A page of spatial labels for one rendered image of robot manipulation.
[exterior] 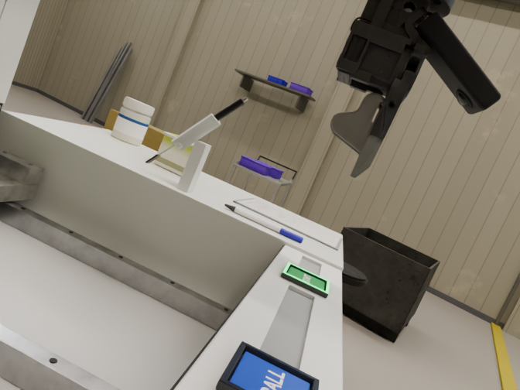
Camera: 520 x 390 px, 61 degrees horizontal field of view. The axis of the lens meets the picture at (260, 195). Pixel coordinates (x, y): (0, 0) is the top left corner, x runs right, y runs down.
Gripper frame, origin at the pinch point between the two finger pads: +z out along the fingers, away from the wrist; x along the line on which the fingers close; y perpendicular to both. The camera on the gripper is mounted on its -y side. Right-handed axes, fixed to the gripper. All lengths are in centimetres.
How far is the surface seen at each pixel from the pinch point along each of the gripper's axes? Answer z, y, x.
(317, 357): 14.6, -1.9, 18.5
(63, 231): 25.6, 36.0, -8.2
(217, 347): 14.6, 4.8, 24.3
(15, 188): 23, 46, -9
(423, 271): 46, -87, -303
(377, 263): 57, -55, -314
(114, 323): 28.6, 19.5, 2.7
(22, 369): 26.9, 19.6, 18.9
